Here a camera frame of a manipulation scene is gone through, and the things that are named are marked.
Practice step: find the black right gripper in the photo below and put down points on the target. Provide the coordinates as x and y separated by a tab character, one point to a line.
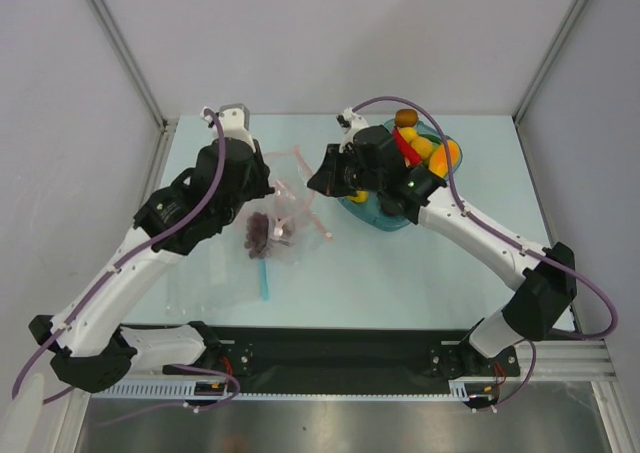
335	171

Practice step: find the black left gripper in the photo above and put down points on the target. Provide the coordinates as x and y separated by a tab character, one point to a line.
262	186

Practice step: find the clear bag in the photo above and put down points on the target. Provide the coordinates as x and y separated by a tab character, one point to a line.
216	276
292	201

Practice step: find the purple grape bunch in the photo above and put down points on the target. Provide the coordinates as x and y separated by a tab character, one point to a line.
266	236

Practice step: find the yellow-orange mango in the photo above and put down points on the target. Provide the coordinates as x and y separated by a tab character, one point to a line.
445	158

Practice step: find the yellow bell pepper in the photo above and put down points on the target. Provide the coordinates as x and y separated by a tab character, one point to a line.
361	196

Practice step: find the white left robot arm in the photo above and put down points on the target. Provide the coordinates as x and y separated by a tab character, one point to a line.
91	348

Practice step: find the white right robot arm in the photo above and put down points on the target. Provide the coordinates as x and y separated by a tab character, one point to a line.
538	276

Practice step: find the clear bag, blue zipper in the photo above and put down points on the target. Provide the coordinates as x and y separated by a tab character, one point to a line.
216	276

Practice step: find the teal plastic basket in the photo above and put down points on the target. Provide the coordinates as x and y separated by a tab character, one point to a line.
371	212

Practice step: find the red chili pepper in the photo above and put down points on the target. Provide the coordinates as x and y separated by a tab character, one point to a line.
411	156

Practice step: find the yellow lemon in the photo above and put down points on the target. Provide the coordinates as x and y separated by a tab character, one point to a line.
409	134

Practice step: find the brown kiwi fruit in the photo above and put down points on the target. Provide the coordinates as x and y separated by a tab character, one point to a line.
406	118

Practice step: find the orange-yellow apricot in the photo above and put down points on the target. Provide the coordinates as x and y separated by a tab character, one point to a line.
422	146

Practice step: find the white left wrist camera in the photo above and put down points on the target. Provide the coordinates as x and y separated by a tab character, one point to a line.
234	120

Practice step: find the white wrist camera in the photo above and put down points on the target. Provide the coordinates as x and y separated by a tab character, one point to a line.
352	123
234	120

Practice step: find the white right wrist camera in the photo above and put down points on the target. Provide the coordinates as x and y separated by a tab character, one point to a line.
352	123

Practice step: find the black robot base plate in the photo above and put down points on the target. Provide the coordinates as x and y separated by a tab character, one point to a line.
298	361

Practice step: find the aluminium frame rail left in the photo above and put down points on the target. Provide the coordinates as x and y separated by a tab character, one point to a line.
135	124

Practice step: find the aluminium frame rail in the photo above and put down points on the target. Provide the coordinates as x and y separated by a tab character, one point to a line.
551	55
135	124

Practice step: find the white slotted cable duct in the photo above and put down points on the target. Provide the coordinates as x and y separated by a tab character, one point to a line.
191	389

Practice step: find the aluminium frame rail right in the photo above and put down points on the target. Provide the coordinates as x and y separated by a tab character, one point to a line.
551	55

